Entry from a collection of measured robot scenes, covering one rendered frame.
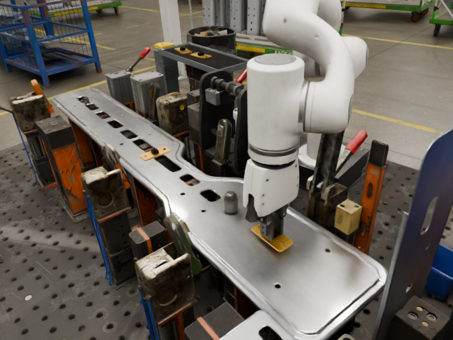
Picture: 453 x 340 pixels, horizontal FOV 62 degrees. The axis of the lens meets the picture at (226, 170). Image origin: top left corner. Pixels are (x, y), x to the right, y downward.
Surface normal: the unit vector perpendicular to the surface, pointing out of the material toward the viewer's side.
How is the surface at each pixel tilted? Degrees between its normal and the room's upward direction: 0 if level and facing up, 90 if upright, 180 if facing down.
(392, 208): 0
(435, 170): 90
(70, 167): 90
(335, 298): 0
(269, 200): 92
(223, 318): 0
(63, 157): 90
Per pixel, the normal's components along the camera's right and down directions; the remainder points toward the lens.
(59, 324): -0.05, -0.85
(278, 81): -0.05, 0.53
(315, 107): -0.28, 0.13
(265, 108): -0.38, 0.51
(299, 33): -0.58, 0.66
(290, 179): 0.68, 0.37
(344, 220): -0.79, 0.36
